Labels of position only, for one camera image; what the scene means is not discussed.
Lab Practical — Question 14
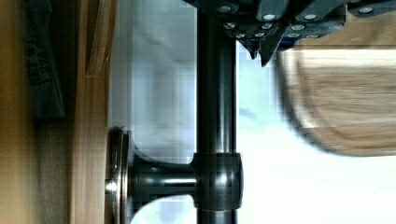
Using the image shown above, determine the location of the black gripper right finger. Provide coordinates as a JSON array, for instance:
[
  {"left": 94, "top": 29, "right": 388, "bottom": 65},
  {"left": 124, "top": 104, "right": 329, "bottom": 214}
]
[{"left": 261, "top": 0, "right": 395, "bottom": 66}]

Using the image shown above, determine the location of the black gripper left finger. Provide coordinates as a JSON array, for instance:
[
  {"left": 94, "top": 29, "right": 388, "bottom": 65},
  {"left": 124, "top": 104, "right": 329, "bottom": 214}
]
[{"left": 183, "top": 0, "right": 291, "bottom": 60}]

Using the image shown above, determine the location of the black drawer handle bar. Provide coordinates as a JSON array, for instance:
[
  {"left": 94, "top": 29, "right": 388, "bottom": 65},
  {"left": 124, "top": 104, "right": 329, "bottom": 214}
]
[{"left": 106, "top": 0, "right": 244, "bottom": 224}]

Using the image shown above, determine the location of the wooden drawer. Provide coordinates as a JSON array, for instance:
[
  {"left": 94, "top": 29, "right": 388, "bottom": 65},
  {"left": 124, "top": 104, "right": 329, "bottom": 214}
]
[{"left": 70, "top": 0, "right": 118, "bottom": 224}]

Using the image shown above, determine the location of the wooden serving tray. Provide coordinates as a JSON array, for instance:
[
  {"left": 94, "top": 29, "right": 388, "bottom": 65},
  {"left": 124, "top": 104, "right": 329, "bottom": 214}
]
[{"left": 276, "top": 12, "right": 396, "bottom": 157}]

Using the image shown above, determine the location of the black Taylors tea bag pack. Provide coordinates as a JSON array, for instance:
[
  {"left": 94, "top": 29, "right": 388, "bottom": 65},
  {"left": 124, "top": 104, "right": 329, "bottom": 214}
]
[{"left": 26, "top": 0, "right": 65, "bottom": 119}]

